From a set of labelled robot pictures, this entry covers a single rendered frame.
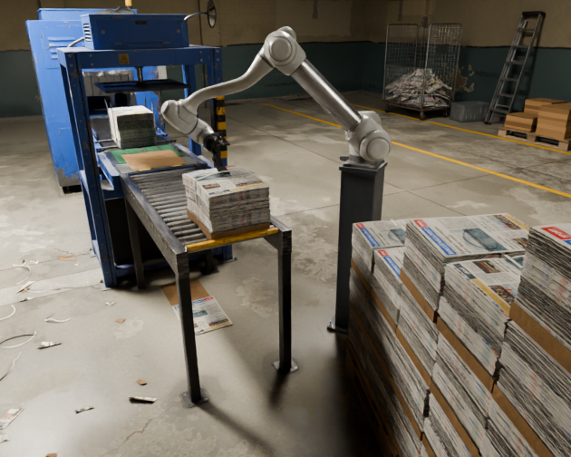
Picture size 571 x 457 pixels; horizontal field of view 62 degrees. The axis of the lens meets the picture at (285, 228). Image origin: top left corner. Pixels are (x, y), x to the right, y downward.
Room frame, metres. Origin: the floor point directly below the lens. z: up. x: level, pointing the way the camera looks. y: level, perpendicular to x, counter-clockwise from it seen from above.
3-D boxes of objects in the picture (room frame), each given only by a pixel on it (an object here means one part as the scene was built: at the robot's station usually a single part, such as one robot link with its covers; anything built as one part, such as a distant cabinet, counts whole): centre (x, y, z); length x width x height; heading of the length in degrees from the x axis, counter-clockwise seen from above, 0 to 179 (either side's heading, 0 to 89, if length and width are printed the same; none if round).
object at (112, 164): (3.42, 0.99, 0.75); 0.70 x 0.65 x 0.10; 27
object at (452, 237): (1.38, -0.62, 1.06); 0.37 x 0.29 x 0.01; 98
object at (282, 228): (2.63, 0.30, 0.74); 1.34 x 0.05 x 0.12; 27
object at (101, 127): (4.43, 1.51, 0.75); 1.53 x 0.64 x 0.10; 27
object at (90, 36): (3.42, 0.99, 1.65); 0.60 x 0.45 x 0.20; 117
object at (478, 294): (1.09, -0.66, 0.95); 0.38 x 0.29 x 0.23; 100
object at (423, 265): (1.39, -0.61, 0.95); 0.38 x 0.29 x 0.23; 98
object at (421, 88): (9.82, -2.65, 0.85); 1.21 x 0.83 x 1.71; 27
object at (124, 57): (3.42, 0.99, 1.50); 0.94 x 0.68 x 0.10; 117
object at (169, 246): (2.40, 0.75, 0.74); 1.34 x 0.05 x 0.12; 27
